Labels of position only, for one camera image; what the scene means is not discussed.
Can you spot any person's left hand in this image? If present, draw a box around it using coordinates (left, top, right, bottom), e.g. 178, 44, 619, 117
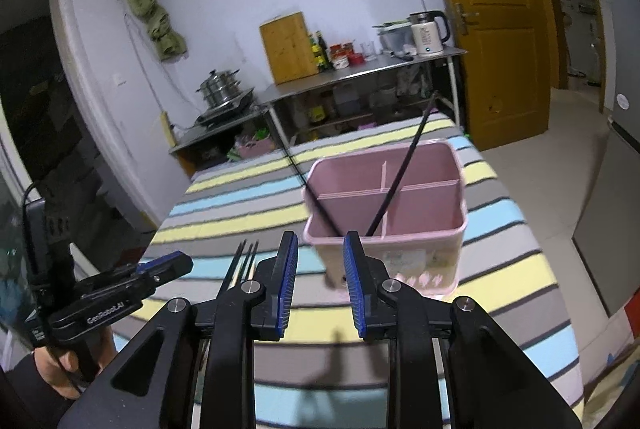
32, 326, 117, 400

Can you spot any black chopstick far left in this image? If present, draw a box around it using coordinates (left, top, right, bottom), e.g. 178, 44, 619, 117
217, 241, 246, 296

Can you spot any striped tablecloth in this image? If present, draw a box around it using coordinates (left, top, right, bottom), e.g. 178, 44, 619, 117
114, 113, 584, 428

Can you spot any black chopstick in basket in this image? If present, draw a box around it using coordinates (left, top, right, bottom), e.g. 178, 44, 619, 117
366, 90, 439, 236
265, 114, 343, 236

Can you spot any pink plastic utensil basket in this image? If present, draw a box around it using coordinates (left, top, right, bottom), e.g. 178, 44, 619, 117
303, 140, 468, 296

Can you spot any low steel stove table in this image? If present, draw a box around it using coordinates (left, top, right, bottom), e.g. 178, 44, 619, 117
169, 108, 267, 175

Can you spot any black induction cooker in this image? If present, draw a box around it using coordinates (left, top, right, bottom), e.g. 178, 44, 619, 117
195, 89, 254, 126

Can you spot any stainless steel steamer pot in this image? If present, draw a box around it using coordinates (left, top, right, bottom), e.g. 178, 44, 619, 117
198, 70, 242, 108

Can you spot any stainless steel shelf table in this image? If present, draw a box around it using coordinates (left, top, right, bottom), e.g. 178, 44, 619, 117
257, 47, 463, 145

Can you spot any wooden cutting board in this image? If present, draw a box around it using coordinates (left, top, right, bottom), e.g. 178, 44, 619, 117
259, 12, 319, 85

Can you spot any dark sauce bottle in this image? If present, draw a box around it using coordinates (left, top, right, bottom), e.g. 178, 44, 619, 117
316, 30, 333, 71

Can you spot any green hanging cloth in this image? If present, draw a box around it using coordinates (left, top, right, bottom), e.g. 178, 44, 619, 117
128, 0, 186, 61

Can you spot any red lidded jar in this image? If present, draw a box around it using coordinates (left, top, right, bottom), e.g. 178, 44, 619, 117
330, 44, 349, 70

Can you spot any grey refrigerator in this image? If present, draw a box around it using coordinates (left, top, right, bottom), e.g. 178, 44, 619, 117
570, 58, 640, 318

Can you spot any white electric kettle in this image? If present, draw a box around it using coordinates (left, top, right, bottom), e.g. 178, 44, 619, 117
409, 10, 451, 56

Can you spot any yellow wooden door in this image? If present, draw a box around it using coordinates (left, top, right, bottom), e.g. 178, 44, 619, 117
448, 0, 551, 150

